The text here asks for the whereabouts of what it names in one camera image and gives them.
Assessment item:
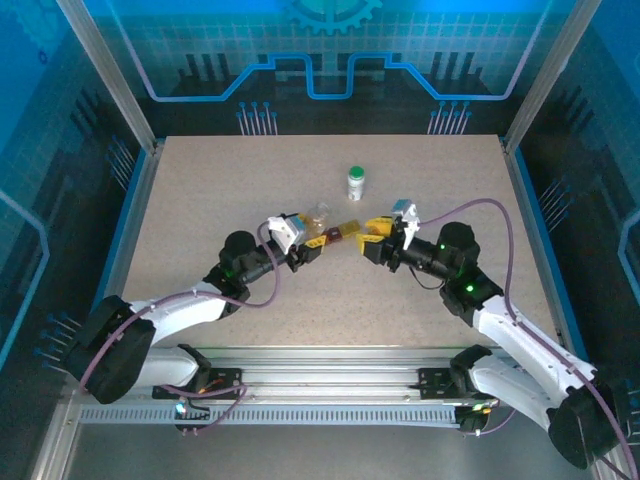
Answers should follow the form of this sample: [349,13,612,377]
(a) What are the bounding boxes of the blue table edge strip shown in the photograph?
[92,147,151,311]
[513,147,590,365]

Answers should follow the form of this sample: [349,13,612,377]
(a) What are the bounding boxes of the grey slotted cable duct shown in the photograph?
[78,403,464,427]

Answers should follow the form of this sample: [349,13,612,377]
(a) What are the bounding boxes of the aluminium frame post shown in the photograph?
[504,0,604,151]
[55,0,157,151]

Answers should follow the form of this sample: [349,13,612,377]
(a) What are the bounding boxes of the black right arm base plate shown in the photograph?
[417,366,464,401]

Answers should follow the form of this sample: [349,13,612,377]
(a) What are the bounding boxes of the aluminium table side rail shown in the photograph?
[501,138,577,354]
[97,139,164,321]

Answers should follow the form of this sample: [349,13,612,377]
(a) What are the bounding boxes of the aluminium mounting rail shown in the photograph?
[64,347,599,406]

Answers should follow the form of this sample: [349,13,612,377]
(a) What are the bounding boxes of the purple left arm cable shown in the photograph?
[78,222,284,437]

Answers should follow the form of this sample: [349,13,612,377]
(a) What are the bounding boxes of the white bottle green cap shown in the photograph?
[346,164,366,202]

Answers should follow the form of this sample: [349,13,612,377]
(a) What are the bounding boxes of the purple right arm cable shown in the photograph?
[418,198,640,480]

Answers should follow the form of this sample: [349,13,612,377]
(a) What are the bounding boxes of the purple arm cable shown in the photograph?
[78,222,284,437]
[418,198,640,480]

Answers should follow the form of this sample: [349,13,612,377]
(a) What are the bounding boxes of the clear bottle yellow pills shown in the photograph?
[304,201,332,237]

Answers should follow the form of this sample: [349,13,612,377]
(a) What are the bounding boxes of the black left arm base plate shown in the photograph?
[197,367,245,401]

